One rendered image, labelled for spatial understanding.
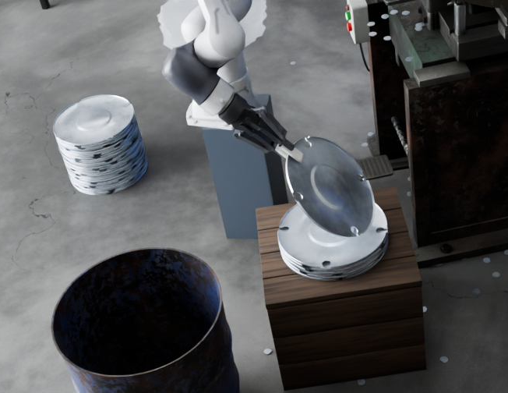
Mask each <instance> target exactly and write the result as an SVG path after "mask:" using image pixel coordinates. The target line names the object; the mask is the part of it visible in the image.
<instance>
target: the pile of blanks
mask: <svg viewBox="0 0 508 393"><path fill-rule="evenodd" d="M55 137H56V140H57V142H58V149H59V151H60V153H61V154H62V157H63V160H64V162H65V166H66V168H67V171H68V174H69V178H70V181H71V183H72V184H73V186H74V187H75V188H76V189H77V190H79V191H80V192H82V193H85V194H90V195H96V196H100V195H108V194H110V193H117V192H120V191H122V190H124V189H127V188H129V187H130V186H132V185H133V184H135V183H136V182H138V181H139V180H140V179H141V178H142V177H143V175H144V174H145V172H146V170H147V166H148V162H147V161H148V159H147V156H146V151H145V147H144V144H143V138H142V135H141V132H140V130H139V125H138V122H137V120H136V115H135V112H134V116H133V119H132V121H131V123H130V124H129V126H128V127H127V128H126V129H125V130H124V131H122V132H121V133H119V134H118V135H117V136H115V137H113V138H108V139H109V140H106V141H104V142H101V143H96V144H92V145H86V146H76V145H71V144H67V143H64V142H62V141H60V140H59V139H58V138H57V137H58V136H55Z"/></svg>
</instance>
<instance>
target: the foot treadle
mask: <svg viewBox="0 0 508 393"><path fill-rule="evenodd" d="M356 162H357V163H358V164H359V166H360V167H361V169H362V171H363V172H362V174H363V176H361V175H357V177H358V180H359V181H361V182H363V179H364V178H365V179H366V181H367V180H372V179H379V178H382V177H387V176H391V175H393V171H397V170H402V169H407V168H409V163H408V160H407V161H398V162H394V163H390V161H389V159H388V157H387V156H386V155H380V156H376V157H373V158H366V159H361V160H358V161H356Z"/></svg>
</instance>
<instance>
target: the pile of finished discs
mask: <svg viewBox="0 0 508 393"><path fill-rule="evenodd" d="M279 228H280V229H279V230H278V232H277V235H278V242H279V247H280V253H281V256H282V258H283V260H284V262H285V263H286V265H287V266H289V268H290V269H292V270H293V271H295V272H296V273H298V274H300V275H302V276H304V277H307V278H311V279H314V280H319V281H340V279H339V278H342V279H343V280H344V279H348V278H353V277H355V276H358V275H360V274H363V273H365V272H366V271H368V270H369V269H371V268H372V267H374V266H375V265H376V264H377V263H378V262H379V261H380V260H381V259H382V257H383V255H384V253H385V252H386V249H387V246H388V241H389V234H388V225H387V220H386V215H385V214H384V212H383V210H382V209H381V208H380V207H379V206H378V205H377V204H376V203H375V216H374V219H373V222H372V225H371V226H370V228H369V229H368V230H367V231H366V232H365V233H363V234H362V235H360V236H358V235H357V233H358V232H357V229H356V228H355V227H351V231H352V232H353V233H354V234H355V235H356V236H357V237H354V238H342V237H338V236H335V235H332V234H330V233H329V232H326V231H324V230H323V229H321V228H320V227H319V226H317V225H316V224H315V223H314V222H313V221H311V220H310V219H309V218H308V217H307V215H306V214H305V213H304V212H303V210H302V209H301V208H300V207H299V206H298V204H296V205H294V206H293V207H292V208H291V209H290V210H289V211H288V212H287V213H286V214H285V215H284V216H283V217H282V219H281V221H280V227H279Z"/></svg>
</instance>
